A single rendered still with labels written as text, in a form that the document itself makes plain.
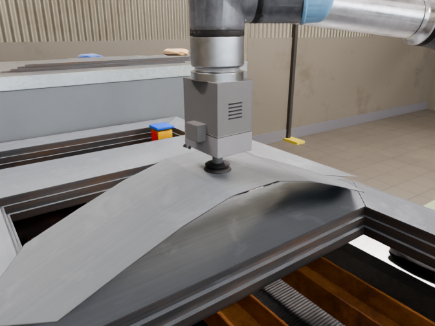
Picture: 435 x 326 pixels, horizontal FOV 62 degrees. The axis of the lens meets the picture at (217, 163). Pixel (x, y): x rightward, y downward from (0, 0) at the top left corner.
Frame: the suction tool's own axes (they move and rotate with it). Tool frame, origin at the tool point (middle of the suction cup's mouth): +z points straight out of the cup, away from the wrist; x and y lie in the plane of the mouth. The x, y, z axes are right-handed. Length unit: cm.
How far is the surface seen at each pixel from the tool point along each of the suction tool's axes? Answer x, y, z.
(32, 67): -7, -92, -10
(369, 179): 238, -106, 97
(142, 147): 10, -49, 10
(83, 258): -22.1, 2.1, 4.6
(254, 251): 0.9, 8.0, 10.0
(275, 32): 247, -232, -18
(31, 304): -28.7, 3.5, 7.2
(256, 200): 13.1, -5.0, 10.0
